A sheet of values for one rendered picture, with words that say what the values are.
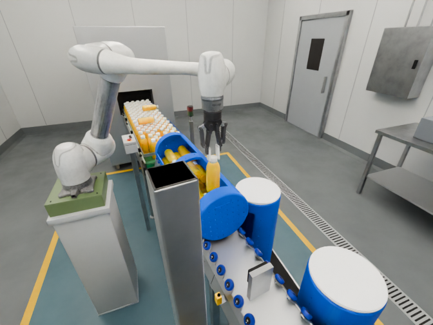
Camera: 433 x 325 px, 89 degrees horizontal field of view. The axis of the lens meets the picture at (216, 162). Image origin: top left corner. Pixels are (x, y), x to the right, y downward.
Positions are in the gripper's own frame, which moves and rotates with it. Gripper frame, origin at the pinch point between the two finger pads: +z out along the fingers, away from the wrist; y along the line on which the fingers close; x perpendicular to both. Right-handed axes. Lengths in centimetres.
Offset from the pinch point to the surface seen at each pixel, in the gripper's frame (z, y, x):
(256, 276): 32, -3, -42
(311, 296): 44, 17, -53
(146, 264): 141, -41, 67
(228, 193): 16.8, 2.6, -10.2
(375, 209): 141, 227, 19
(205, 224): 30.5, -9.7, -11.1
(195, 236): -21, -30, -59
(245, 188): 36.7, 27.1, 11.0
